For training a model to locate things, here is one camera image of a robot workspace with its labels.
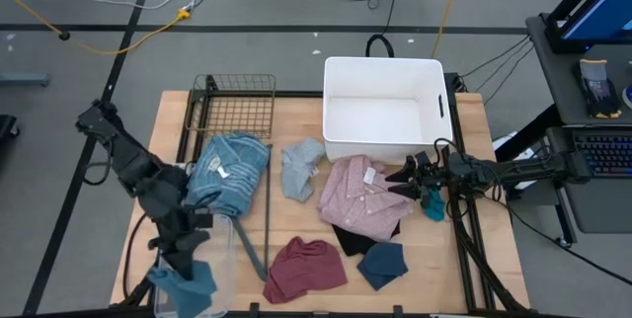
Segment black backlit keyboard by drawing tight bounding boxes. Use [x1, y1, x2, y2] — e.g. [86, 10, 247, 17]
[572, 129, 632, 179]

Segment dark grey desk cart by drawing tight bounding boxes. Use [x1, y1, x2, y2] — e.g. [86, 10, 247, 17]
[525, 11, 632, 250]

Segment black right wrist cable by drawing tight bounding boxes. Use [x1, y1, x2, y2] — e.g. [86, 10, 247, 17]
[433, 137, 503, 220]

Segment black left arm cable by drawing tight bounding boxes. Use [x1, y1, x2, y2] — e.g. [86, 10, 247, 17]
[81, 139, 152, 302]

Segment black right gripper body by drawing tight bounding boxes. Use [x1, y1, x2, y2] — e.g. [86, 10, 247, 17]
[404, 149, 448, 208]

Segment looped black floor cable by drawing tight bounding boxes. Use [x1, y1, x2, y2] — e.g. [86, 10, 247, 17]
[364, 34, 396, 59]

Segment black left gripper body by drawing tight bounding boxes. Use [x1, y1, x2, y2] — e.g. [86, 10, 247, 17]
[147, 208, 214, 256]

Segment black caster base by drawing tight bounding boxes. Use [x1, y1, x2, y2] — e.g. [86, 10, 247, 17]
[0, 114, 21, 141]

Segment navy knit cloth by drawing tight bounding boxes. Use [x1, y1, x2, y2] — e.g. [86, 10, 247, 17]
[355, 241, 410, 292]

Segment black cloth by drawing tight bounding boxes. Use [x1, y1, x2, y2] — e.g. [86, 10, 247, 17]
[331, 221, 402, 258]

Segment computer monitor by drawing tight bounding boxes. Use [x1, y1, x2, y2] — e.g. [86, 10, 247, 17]
[545, 0, 632, 55]

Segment light grey cloth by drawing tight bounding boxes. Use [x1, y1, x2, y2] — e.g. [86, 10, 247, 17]
[279, 136, 327, 203]

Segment small bright teal cloth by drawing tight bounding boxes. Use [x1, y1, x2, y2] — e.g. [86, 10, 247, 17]
[422, 187, 447, 223]

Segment clear plastic bin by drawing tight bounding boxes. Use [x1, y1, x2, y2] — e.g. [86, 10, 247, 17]
[153, 212, 237, 318]

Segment grey metal bars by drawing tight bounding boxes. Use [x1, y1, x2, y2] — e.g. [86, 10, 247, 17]
[231, 143, 274, 282]

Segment yellow floor cable with plug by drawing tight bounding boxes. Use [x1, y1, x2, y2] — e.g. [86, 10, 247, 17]
[0, 0, 193, 56]

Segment black right arm floor cable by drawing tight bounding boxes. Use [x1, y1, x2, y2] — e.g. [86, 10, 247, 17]
[486, 194, 632, 287]

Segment dusty teal cloth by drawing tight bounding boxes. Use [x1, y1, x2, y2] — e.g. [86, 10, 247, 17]
[146, 260, 218, 318]

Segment pink button shirt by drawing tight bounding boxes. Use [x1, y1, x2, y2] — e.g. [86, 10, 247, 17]
[317, 154, 415, 244]

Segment dark wire basket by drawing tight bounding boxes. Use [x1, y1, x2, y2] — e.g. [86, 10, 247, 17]
[185, 73, 277, 140]

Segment grey black work gloves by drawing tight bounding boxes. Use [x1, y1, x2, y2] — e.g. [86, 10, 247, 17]
[572, 58, 623, 119]

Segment blue striped shirt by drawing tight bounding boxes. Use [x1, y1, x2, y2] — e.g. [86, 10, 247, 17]
[185, 132, 272, 218]

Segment white plastic bin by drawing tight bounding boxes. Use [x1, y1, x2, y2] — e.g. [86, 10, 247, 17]
[322, 55, 454, 166]

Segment short grey furniture foot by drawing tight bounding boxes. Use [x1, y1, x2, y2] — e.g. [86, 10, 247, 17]
[0, 73, 50, 87]

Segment straight yellow floor cable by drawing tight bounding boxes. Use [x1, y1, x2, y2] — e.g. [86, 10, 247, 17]
[432, 0, 468, 60]

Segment maroon cloth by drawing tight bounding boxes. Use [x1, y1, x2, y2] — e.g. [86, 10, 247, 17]
[262, 236, 349, 305]

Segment black desk cables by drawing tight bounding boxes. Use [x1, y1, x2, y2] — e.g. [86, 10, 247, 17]
[458, 34, 537, 107]

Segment white box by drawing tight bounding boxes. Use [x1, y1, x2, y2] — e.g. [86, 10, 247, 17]
[491, 129, 542, 192]

